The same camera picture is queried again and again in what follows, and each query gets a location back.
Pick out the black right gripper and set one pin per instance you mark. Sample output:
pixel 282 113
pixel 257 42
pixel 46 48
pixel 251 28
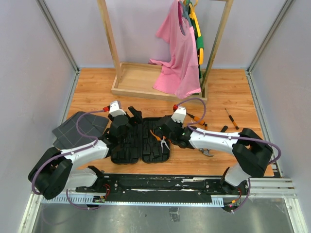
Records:
pixel 180 124

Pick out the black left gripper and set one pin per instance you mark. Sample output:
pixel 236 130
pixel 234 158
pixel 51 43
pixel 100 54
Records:
pixel 137 118

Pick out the orange black pliers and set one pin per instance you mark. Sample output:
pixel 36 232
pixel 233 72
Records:
pixel 162 141

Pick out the black plastic tool case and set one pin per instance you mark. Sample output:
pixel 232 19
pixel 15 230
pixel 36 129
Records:
pixel 140 144

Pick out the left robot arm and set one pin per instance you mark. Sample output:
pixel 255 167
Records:
pixel 58 170

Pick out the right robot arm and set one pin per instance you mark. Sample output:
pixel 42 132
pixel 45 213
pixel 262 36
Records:
pixel 250 151

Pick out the wooden clothes rack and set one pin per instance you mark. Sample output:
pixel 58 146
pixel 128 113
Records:
pixel 136 80

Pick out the claw hammer black grip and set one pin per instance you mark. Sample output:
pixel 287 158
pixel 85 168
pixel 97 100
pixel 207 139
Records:
pixel 206 152

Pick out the small orange black screwdriver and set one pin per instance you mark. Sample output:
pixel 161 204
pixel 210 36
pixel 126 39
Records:
pixel 232 119

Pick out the pink t-shirt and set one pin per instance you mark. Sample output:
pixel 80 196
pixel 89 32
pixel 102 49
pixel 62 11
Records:
pixel 180 75

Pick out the dark grey folded cloth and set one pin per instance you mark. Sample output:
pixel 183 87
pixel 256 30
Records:
pixel 78 130

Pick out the green yellow hangers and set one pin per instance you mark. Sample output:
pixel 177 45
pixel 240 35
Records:
pixel 190 9

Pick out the orange grid handle tool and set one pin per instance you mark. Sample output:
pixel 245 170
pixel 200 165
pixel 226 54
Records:
pixel 197 119

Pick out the grey cable duct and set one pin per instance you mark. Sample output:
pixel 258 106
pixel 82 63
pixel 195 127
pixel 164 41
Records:
pixel 128 199

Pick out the left aluminium frame post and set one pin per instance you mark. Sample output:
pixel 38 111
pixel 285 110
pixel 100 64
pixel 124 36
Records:
pixel 54 28

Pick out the aluminium frame post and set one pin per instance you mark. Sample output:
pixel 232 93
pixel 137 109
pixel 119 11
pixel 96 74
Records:
pixel 54 28
pixel 272 30

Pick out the right aluminium frame post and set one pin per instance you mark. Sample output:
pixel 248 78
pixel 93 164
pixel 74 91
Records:
pixel 272 30

